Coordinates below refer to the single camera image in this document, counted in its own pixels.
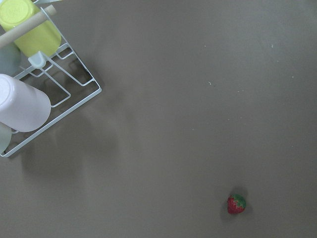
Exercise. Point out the pink cup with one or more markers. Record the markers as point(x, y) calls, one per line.
point(22, 107)

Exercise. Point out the yellow-green cup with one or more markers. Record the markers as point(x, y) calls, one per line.
point(44, 38)

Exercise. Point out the pale green cup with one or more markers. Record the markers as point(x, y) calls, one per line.
point(5, 137)

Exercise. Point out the grey-blue cup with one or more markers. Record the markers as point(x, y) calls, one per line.
point(10, 59)

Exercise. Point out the red strawberry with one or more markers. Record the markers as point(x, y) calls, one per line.
point(236, 204)

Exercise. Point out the white wire cup rack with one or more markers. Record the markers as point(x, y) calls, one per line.
point(62, 77)

